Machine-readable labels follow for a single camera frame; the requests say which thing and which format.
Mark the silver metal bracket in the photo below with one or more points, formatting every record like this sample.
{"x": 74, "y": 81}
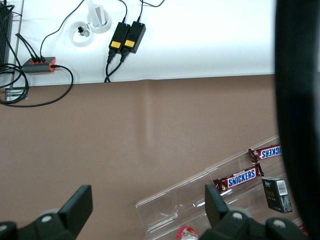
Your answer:
{"x": 15, "y": 93}

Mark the Snickers chocolate bar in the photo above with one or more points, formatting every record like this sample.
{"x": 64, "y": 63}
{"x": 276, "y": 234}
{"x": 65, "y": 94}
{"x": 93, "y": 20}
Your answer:
{"x": 240, "y": 178}
{"x": 268, "y": 152}

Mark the black finned device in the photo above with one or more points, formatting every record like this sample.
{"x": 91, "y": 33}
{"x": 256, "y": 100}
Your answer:
{"x": 5, "y": 37}

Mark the red white lidded cup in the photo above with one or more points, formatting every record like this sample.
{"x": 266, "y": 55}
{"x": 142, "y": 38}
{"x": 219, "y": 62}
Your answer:
{"x": 186, "y": 233}

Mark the small black clip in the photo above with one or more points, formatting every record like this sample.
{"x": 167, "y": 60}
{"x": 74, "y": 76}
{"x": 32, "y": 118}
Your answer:
{"x": 80, "y": 29}

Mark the silver aluminium rail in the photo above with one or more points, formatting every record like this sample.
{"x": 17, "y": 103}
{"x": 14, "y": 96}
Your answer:
{"x": 17, "y": 50}

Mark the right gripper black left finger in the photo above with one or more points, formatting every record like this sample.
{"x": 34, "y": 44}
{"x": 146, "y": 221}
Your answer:
{"x": 75, "y": 207}

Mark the brown tablecloth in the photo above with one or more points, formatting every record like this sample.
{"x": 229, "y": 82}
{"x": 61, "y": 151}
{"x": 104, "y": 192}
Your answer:
{"x": 100, "y": 140}

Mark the small black carton box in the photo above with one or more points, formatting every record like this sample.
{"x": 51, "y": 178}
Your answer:
{"x": 275, "y": 197}

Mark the grey orange USB hub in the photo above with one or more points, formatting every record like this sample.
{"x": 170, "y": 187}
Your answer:
{"x": 37, "y": 67}

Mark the black power adapter yellow label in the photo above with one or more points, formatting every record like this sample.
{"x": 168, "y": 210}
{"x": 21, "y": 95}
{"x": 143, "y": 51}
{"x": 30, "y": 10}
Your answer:
{"x": 135, "y": 37}
{"x": 119, "y": 36}

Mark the white folded card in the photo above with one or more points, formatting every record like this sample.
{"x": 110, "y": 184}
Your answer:
{"x": 97, "y": 13}

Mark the clear acrylic stepped shelf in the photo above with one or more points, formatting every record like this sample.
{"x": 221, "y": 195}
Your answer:
{"x": 232, "y": 162}
{"x": 170, "y": 207}

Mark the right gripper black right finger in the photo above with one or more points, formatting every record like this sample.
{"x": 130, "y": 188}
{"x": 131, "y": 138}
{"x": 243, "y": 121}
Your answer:
{"x": 216, "y": 207}

